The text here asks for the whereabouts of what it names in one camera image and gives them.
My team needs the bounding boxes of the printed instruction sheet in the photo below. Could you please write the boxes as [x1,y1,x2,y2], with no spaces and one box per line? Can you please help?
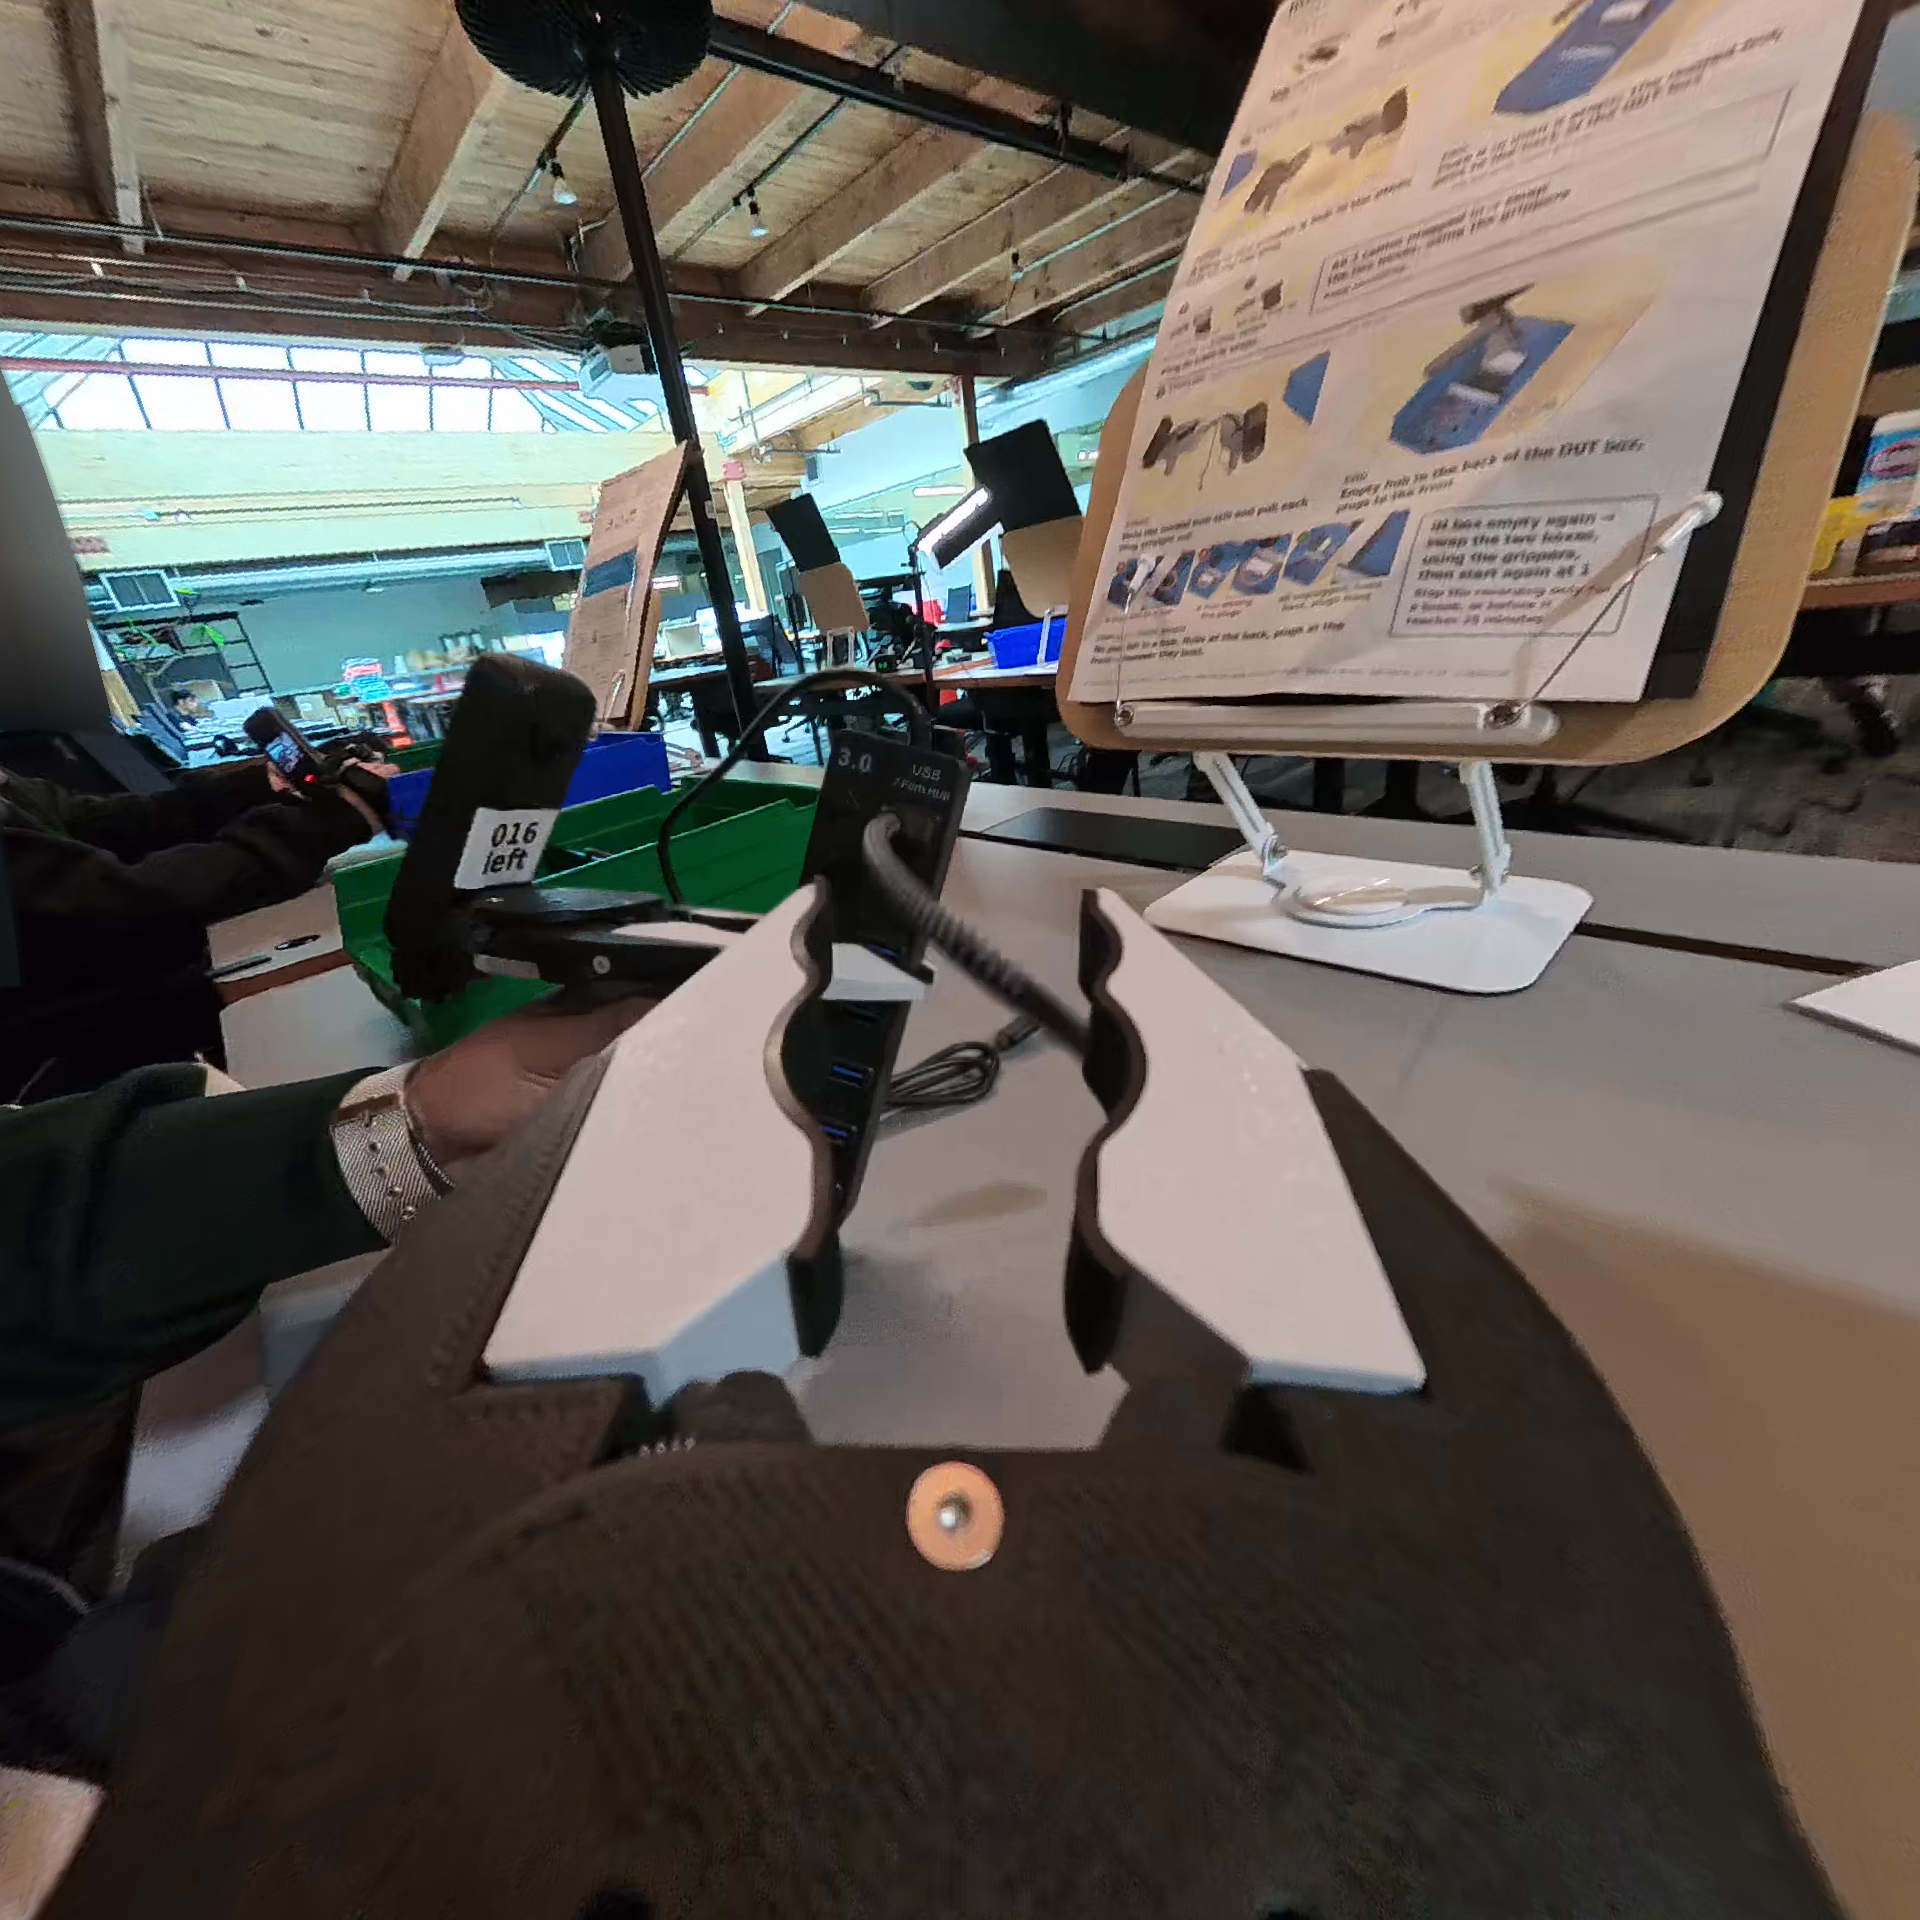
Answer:
[1082,0,1872,707]

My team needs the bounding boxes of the blue-striped clear plastic bag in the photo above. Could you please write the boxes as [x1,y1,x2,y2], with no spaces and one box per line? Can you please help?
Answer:
[1784,959,1920,1056]

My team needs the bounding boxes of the braided grey USB cable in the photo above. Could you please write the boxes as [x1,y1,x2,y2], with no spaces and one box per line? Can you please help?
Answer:
[861,809,1097,1052]

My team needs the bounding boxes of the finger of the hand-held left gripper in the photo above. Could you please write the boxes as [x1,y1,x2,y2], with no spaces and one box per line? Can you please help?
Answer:
[598,920,935,1003]

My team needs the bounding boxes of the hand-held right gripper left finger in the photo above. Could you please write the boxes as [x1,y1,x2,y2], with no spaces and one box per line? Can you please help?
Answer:
[479,882,846,1408]

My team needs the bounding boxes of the silver mesh wristwatch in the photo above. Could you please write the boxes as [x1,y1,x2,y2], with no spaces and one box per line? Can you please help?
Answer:
[328,1063,455,1243]

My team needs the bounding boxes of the black multi-port USB hub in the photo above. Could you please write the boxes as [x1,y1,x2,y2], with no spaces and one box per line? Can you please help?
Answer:
[655,668,1047,1250]

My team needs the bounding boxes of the black rectangular desk plate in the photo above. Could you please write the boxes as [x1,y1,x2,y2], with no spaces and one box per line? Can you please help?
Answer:
[978,806,1249,876]

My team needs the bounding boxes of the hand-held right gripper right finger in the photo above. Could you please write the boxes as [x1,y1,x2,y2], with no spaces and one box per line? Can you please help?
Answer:
[1064,887,1431,1392]

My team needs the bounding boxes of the green plastic bin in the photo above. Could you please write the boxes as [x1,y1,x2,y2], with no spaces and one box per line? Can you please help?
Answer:
[333,762,823,1048]

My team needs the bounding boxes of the cardboard-backed instruction sheet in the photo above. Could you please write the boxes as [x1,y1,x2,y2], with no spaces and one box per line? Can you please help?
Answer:
[559,439,695,724]

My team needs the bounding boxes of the person's left hand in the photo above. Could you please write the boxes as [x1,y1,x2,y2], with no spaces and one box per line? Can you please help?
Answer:
[403,990,662,1169]

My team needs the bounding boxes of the instruction sheet on stand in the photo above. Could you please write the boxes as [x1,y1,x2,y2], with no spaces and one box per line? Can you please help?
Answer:
[1054,113,1920,771]

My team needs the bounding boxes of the grey desk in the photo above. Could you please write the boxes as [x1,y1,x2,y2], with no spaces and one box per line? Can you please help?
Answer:
[119,780,1920,1920]

